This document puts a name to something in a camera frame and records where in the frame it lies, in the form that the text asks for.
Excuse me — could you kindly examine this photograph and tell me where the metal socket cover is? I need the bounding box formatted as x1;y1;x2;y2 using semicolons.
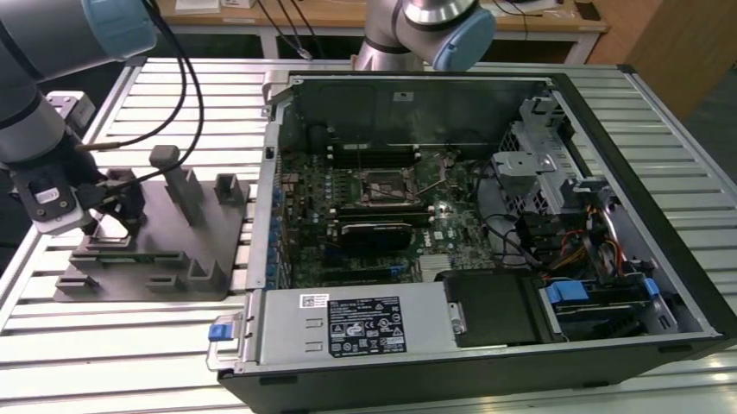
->
401;164;423;204

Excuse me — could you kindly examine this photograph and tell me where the grey parts rack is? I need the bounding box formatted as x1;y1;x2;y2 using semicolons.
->
50;145;257;303

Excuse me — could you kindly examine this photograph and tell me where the silver power supply unit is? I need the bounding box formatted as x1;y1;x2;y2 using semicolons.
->
252;286;464;367

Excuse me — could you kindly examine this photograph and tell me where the black graphics card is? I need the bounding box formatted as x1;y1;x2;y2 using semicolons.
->
336;222;413;252

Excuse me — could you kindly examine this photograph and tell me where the silver chipset heatsink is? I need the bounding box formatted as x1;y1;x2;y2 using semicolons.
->
417;254;454;281

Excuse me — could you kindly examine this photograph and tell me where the green motherboard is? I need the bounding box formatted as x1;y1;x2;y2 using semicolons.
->
269;150;519;290

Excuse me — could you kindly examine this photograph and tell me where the black PC case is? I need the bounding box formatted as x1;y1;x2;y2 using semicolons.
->
205;68;737;414

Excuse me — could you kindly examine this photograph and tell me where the black plastic shroud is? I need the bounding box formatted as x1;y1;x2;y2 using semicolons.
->
436;269;548;348

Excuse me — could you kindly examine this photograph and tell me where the metal drive cage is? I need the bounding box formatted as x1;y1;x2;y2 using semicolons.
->
488;97;578;216

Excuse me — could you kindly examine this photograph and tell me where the hard disk in blue carrier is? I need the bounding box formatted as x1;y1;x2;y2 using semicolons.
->
543;279;648;342

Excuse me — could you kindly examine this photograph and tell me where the wooden cabinet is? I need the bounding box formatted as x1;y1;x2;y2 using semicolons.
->
586;0;737;120

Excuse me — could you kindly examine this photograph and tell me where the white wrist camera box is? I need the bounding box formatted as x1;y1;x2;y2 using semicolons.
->
13;170;94;236

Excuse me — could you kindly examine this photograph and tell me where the grey wrist camera block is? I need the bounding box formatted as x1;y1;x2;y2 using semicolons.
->
45;90;96;130

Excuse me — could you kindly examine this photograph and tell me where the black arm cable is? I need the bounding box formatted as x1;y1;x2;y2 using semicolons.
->
73;0;208;191

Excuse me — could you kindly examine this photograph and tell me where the hanging cable with plug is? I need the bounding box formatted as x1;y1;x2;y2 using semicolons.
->
255;0;315;60

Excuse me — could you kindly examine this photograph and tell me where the black looped wire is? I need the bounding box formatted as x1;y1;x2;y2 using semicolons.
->
482;213;551;273

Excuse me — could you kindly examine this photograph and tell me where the orange yellow wire bundle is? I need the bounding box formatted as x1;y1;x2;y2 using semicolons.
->
543;204;628;277

